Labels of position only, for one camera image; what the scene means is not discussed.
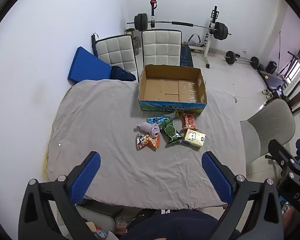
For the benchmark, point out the purple sock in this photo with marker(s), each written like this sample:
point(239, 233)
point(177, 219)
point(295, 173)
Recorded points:
point(150, 128)

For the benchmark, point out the beige plastic chair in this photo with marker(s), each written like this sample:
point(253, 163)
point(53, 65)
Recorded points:
point(272, 125)

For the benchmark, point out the dark blue jacket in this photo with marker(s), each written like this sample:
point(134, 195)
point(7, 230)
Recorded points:
point(122, 75)

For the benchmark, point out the long blue snack packet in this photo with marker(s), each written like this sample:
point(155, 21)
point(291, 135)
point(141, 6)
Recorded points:
point(155, 120)

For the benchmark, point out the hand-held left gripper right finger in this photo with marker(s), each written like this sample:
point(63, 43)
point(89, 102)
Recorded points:
point(216, 177)

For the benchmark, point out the red snack packet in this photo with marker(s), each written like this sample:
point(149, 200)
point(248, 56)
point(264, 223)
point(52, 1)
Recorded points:
point(189, 122)

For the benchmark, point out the green snack packet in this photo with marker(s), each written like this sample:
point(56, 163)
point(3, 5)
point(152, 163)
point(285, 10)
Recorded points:
point(171, 131)

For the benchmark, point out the yellow tissue pack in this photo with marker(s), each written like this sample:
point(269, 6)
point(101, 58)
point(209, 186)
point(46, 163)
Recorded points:
point(193, 137)

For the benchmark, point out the clear plastic jug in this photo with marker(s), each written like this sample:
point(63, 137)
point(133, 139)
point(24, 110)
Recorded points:
point(130, 33)

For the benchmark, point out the pair of light shoes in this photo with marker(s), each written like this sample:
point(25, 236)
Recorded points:
point(267, 93)

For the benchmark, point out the person's dark clothing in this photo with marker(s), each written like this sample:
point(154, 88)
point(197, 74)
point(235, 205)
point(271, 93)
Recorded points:
point(180, 225)

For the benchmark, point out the long barbell with black plates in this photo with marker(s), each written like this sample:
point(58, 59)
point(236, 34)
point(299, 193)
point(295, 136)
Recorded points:
point(181, 23)

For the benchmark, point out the short barbell with black plates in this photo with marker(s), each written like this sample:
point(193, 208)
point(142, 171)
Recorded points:
point(242, 60)

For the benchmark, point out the white barbell rack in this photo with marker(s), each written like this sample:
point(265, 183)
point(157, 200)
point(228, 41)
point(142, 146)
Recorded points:
point(210, 40)

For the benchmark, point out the black speaker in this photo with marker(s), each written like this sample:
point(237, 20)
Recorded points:
point(271, 67)

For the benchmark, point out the blue foam mat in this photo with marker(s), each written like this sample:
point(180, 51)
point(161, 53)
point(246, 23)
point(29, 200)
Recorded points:
point(90, 66)

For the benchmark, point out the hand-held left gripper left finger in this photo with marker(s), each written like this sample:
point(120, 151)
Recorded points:
point(86, 177)

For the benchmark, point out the cardboard box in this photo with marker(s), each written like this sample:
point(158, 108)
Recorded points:
point(165, 87)

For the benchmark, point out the grey table cloth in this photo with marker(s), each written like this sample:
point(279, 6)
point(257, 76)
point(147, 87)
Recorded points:
point(102, 120)

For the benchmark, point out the orange panda snack packet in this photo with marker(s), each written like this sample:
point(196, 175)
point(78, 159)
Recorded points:
point(147, 142)

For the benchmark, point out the white quilted chair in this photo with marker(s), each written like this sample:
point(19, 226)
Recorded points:
point(115, 51)
point(161, 47)

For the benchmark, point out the black weight bench pad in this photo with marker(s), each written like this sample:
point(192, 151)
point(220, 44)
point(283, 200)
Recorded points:
point(186, 56)

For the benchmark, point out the treadmill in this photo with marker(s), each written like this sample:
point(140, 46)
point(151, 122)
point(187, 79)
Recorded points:
point(273, 80)

